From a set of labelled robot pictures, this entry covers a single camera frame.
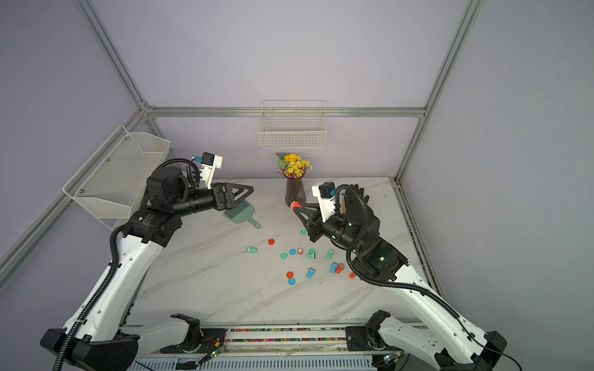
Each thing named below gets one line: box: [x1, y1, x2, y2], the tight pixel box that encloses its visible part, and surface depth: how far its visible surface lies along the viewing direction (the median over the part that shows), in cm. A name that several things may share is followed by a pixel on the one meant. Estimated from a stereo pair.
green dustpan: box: [223, 199, 262, 229], surface depth 107 cm
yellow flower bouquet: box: [275, 152, 314, 179], surface depth 95 cm
